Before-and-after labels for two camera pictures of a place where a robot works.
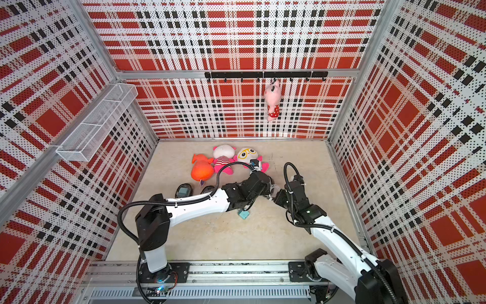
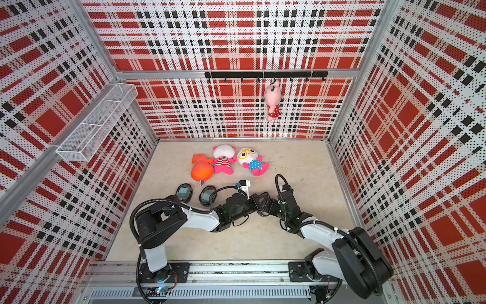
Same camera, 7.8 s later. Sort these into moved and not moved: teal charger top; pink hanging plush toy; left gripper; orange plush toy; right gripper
Moved: left gripper; right gripper
Not moved: pink hanging plush toy; orange plush toy; teal charger top
